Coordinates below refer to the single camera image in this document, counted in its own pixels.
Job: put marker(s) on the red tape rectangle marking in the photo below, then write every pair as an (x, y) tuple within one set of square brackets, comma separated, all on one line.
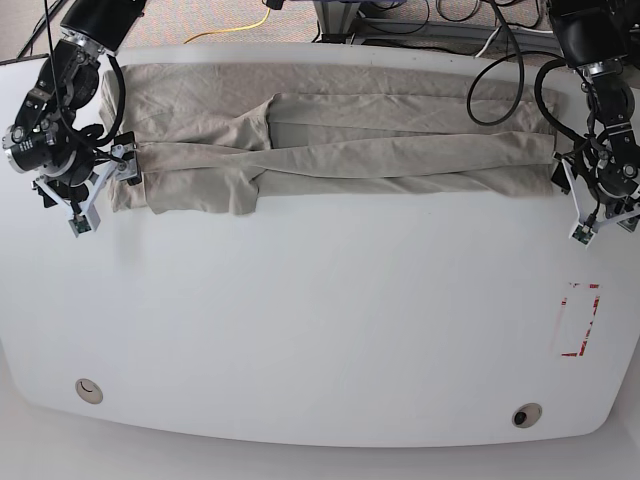
[(579, 308)]

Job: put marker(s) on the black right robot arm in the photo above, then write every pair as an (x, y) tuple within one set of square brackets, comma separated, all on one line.
[(42, 134)]

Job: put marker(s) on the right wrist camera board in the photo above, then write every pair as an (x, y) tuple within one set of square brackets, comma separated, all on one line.
[(84, 223)]

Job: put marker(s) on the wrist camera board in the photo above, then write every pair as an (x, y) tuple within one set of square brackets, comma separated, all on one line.
[(583, 234), (84, 223)]

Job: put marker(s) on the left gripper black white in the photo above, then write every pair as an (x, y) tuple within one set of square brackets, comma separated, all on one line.
[(592, 212)]

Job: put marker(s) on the aluminium frame rail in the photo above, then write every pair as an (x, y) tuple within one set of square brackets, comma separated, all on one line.
[(341, 22)]

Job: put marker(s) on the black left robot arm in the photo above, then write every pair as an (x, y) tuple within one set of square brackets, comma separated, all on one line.
[(597, 39)]

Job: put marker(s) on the beige grey t-shirt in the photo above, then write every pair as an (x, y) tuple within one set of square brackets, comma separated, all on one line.
[(219, 137)]

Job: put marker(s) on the round table grommet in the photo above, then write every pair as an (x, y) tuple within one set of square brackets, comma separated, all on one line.
[(89, 391), (527, 415)]

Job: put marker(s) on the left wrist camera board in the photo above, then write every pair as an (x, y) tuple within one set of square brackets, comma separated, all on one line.
[(583, 234)]

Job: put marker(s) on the right round table grommet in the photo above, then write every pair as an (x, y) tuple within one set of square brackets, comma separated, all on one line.
[(527, 415)]

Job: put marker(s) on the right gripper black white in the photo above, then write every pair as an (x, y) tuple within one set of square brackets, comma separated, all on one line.
[(77, 188)]

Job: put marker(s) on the left round table grommet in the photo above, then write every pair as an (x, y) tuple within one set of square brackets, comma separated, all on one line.
[(89, 391)]

